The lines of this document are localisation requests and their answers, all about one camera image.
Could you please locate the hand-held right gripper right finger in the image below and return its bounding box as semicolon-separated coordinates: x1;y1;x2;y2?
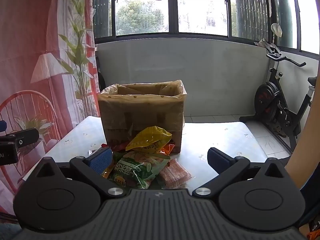
192;147;288;197

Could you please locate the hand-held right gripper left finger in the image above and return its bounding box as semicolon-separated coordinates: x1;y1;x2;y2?
36;147;127;197

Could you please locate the red snack packet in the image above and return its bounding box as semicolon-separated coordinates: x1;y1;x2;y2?
107;140;131;152

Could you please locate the green snack packet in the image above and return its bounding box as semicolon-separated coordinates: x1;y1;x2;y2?
110;152;171;189

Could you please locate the pink striped snack packet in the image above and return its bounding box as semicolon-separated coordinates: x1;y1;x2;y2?
157;159;192;189

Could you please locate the yellow snack packet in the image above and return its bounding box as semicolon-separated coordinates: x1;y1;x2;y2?
125;126;172;153

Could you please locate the brown cardboard box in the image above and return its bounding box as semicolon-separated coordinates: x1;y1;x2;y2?
98;80;187;153

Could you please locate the cardboard box with plastic liner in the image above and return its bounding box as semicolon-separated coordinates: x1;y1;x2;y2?
98;80;187;130

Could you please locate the black exercise bike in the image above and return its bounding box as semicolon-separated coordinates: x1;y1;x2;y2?
239;45;318;153

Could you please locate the red printed curtain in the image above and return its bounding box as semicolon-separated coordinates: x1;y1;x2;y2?
0;0;101;220

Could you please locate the white rag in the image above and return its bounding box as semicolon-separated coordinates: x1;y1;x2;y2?
254;39;276;50

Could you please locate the white plastic bag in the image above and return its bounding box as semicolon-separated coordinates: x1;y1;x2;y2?
271;23;283;38

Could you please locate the black framed window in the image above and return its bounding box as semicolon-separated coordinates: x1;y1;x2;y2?
92;0;320;55

